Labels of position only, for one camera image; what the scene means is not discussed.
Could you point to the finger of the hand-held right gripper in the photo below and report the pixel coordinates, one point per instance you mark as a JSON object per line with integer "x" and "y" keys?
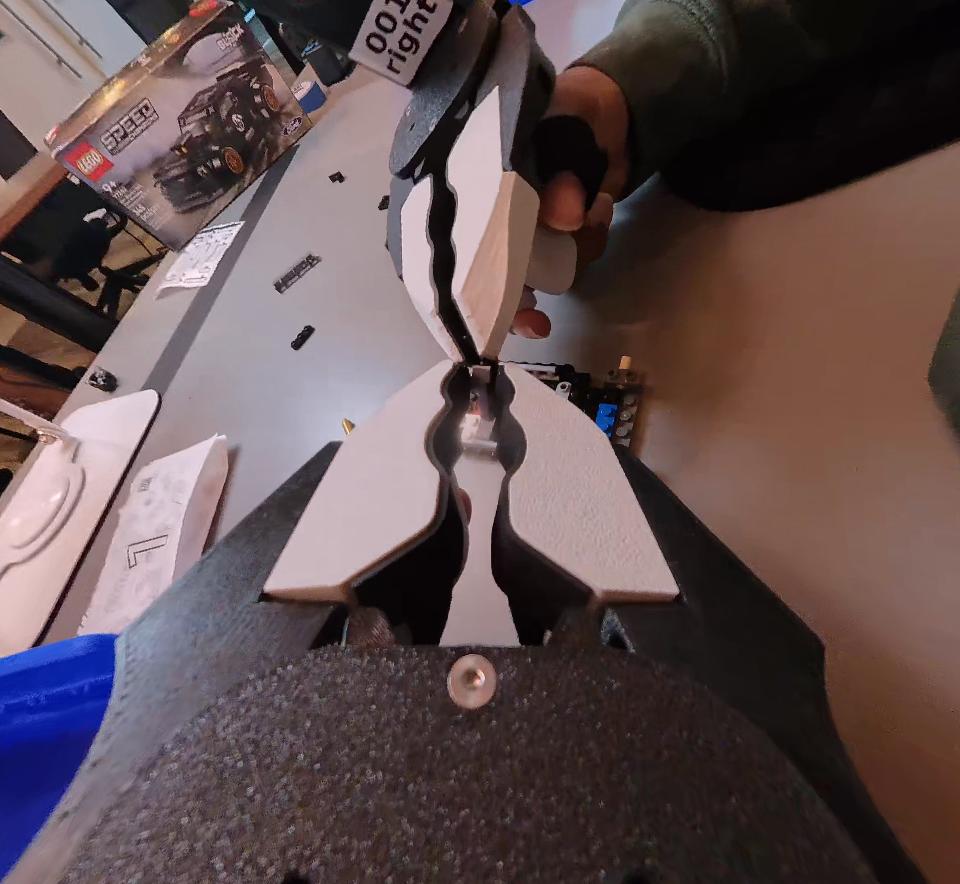
{"x": 428, "y": 255}
{"x": 495, "y": 210}

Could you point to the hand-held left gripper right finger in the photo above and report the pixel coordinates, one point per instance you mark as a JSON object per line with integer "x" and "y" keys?
{"x": 585, "y": 509}

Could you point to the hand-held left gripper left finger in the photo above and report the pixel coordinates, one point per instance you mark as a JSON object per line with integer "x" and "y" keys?
{"x": 360, "y": 509}

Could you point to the black lego car chassis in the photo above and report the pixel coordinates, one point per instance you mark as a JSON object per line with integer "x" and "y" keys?
{"x": 600, "y": 412}

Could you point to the person's right forearm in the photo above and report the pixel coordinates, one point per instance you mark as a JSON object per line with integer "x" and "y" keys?
{"x": 780, "y": 60}

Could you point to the black lego grille piece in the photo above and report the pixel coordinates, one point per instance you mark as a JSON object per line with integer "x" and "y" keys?
{"x": 297, "y": 273}

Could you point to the lego set cardboard box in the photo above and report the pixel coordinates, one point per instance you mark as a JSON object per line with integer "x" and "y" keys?
{"x": 195, "y": 120}

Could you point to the person's right hand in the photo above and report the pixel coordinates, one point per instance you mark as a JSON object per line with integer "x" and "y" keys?
{"x": 600, "y": 97}

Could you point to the white printed paper bag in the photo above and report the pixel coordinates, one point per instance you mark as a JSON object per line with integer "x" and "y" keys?
{"x": 158, "y": 524}

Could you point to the small white printed sheet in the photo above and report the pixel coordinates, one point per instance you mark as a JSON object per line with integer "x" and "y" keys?
{"x": 203, "y": 255}

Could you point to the white book stand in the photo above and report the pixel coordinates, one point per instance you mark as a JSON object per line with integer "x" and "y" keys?
{"x": 75, "y": 524}

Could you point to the black office chair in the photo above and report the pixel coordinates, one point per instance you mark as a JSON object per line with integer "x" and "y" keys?
{"x": 75, "y": 247}

